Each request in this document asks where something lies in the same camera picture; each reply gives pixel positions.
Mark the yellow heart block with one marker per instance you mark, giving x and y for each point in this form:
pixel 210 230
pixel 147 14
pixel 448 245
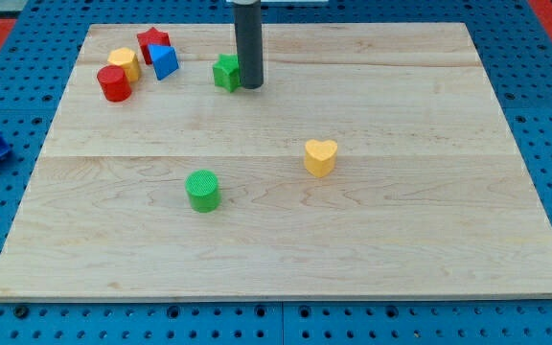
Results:
pixel 320 157

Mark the green cylinder block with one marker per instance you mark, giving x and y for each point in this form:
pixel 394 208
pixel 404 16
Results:
pixel 202 188

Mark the light wooden board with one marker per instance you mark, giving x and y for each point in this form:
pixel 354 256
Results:
pixel 429 198

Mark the green star block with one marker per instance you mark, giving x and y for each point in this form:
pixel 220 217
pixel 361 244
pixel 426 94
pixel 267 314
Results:
pixel 226 72

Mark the blue triangle block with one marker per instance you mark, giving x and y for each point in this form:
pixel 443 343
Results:
pixel 164 60

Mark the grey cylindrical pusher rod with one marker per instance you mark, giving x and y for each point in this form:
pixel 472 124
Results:
pixel 249 40

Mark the red star block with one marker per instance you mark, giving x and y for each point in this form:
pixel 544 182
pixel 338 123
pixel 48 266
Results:
pixel 151 37

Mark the red cylinder block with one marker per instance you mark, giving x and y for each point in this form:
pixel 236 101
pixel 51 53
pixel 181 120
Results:
pixel 114 83

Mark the yellow hexagon block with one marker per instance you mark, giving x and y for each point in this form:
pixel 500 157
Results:
pixel 126 59

